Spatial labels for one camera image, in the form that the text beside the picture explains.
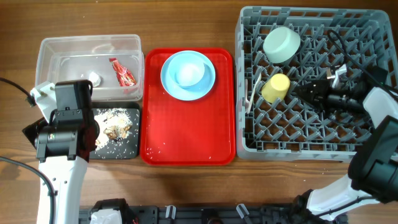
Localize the white plastic spoon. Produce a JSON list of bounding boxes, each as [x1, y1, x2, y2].
[[244, 79, 251, 114]]

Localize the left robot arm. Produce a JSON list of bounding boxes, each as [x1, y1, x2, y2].
[[23, 80, 100, 223]]

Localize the white tissue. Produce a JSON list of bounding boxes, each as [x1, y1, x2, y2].
[[88, 72, 101, 87]]

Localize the mint green bowl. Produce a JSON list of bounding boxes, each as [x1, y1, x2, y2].
[[263, 27, 300, 63]]

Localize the light blue plate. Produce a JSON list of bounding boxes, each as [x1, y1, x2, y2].
[[160, 53, 216, 101]]

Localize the black tray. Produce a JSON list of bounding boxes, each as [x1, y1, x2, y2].
[[90, 101, 141, 159]]

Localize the light blue bowl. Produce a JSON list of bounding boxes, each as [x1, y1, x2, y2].
[[168, 51, 205, 88]]

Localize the grey dishwasher rack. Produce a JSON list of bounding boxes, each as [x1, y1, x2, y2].
[[235, 6, 397, 162]]

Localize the clear plastic bin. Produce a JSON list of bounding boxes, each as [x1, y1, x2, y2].
[[35, 34, 144, 101]]

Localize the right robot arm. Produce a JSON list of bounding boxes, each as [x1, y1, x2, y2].
[[288, 67, 397, 223]]

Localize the white plastic fork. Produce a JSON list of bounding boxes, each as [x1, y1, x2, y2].
[[245, 75, 261, 114]]

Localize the red snack wrapper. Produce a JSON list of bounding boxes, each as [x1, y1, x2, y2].
[[109, 58, 137, 86]]

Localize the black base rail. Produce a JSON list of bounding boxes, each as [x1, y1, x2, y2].
[[78, 198, 348, 224]]

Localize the rice and food scraps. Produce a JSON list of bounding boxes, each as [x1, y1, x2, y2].
[[94, 108, 132, 151]]

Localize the red serving tray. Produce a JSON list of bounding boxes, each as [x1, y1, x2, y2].
[[140, 48, 236, 166]]

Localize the yellow plastic cup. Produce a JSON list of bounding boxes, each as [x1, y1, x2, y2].
[[261, 73, 290, 103]]

